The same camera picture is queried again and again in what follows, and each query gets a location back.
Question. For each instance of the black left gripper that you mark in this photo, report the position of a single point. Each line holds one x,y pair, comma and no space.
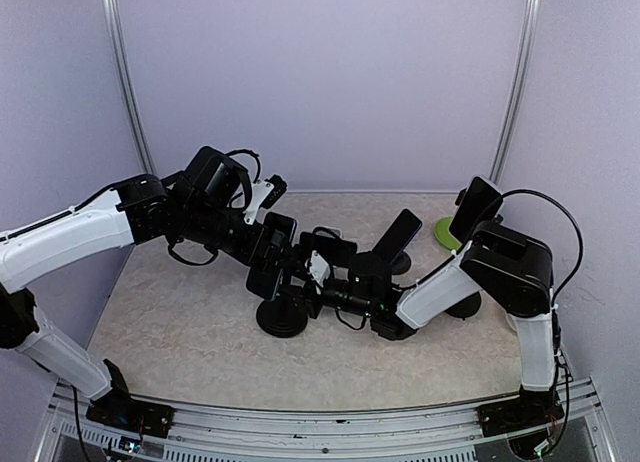
246,253

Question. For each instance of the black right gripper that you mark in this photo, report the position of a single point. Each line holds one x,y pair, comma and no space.
310,287

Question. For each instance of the black gooseneck phone stand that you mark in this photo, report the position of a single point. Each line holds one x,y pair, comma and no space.
285,316

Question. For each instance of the blue-edged black smartphone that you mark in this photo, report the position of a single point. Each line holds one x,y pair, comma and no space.
284,230

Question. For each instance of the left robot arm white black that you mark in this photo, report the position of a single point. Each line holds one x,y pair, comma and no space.
213,202

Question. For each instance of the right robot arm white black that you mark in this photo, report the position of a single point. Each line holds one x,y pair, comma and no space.
513,269

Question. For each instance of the black phone on white stand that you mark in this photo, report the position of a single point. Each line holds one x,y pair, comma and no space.
335,251

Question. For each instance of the short black phone stand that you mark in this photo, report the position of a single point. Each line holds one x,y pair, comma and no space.
401,264

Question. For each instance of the black phone on short stand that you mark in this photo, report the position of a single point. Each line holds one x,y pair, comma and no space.
397,237

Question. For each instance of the green round stand base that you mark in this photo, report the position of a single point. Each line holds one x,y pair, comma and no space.
443,236

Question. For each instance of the tall black phone stand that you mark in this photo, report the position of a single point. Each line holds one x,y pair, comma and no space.
466,308

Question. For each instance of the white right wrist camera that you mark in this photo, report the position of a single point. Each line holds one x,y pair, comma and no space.
318,268

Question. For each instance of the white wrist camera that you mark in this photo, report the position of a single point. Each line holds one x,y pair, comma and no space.
318,268
264,194

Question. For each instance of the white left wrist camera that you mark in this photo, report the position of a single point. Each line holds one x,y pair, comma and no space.
264,194

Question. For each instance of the aluminium front rail frame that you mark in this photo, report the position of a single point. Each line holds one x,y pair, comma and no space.
200,432

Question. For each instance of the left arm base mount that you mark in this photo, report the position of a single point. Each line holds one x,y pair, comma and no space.
118,409

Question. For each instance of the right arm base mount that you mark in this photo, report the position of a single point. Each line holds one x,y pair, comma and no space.
528,409

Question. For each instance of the left aluminium corner post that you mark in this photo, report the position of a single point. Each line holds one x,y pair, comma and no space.
117,39

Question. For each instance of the aluminium corner post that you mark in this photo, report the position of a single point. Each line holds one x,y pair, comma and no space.
117,39
525,48

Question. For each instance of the right aluminium corner post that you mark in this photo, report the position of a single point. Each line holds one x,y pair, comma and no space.
525,48

